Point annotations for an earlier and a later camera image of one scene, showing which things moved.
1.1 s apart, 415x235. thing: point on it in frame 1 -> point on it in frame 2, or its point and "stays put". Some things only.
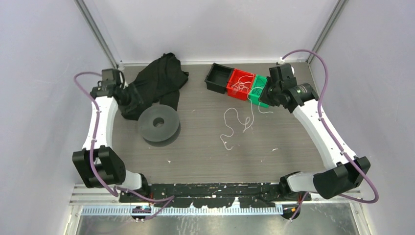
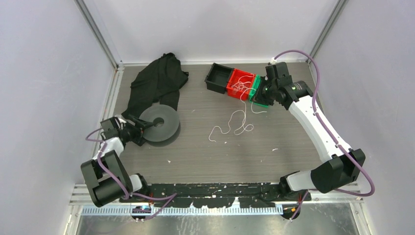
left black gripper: x=136 y=103 -> x=138 y=129
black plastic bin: x=217 y=78 stays put
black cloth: x=159 y=82 stays put
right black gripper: x=264 y=97 stays put
